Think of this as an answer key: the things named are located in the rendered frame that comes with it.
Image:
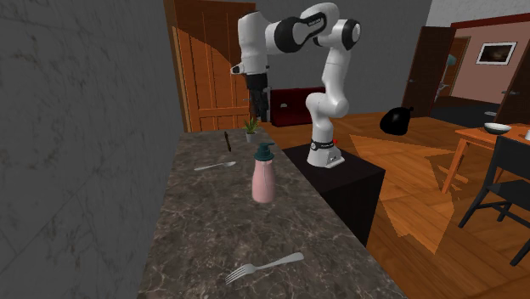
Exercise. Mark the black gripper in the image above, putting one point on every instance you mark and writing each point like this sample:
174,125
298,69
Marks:
255,81

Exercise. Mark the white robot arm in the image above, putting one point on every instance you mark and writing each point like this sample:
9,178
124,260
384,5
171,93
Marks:
329,70

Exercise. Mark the small potted green plant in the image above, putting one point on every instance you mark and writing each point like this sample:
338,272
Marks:
251,129

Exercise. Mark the dark red sofa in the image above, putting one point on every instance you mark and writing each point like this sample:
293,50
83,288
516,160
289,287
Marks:
292,106

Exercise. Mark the dark brown pen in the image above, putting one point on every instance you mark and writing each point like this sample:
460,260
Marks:
227,141

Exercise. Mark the orange wooden door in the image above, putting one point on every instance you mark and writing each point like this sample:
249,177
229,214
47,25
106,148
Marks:
211,62

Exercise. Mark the pink soap dispenser bottle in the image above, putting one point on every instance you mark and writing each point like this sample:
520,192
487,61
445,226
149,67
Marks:
263,178

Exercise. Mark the silver spoon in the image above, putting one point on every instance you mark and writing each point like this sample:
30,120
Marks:
215,166

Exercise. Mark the black robot stand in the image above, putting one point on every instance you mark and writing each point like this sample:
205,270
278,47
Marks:
343,182

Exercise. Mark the black garbage bag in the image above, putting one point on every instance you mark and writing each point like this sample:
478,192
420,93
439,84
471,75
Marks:
396,120

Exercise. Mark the silver fork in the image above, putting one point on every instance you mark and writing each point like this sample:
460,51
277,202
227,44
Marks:
265,265

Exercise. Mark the dark brown open door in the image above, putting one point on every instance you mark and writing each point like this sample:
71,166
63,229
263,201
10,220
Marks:
424,70

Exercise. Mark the orange wooden table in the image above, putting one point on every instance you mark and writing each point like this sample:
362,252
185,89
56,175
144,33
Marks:
472,136

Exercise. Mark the white bowl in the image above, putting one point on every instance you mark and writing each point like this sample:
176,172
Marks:
497,128

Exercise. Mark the black chair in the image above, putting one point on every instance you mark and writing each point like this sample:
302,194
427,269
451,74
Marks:
507,182

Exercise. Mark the framed wall picture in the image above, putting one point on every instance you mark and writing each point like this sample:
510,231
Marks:
496,53

